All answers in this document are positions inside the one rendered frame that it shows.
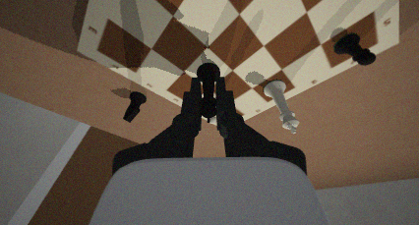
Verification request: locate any white pawn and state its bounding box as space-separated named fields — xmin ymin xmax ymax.
xmin=209 ymin=115 xmax=216 ymax=124

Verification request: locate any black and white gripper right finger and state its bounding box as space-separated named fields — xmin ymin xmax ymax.
xmin=215 ymin=77 xmax=307 ymax=175

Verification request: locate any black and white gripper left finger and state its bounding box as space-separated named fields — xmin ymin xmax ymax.
xmin=112 ymin=78 xmax=202 ymax=176

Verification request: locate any brown and cream chessboard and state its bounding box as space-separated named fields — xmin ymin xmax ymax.
xmin=77 ymin=0 xmax=399 ymax=121

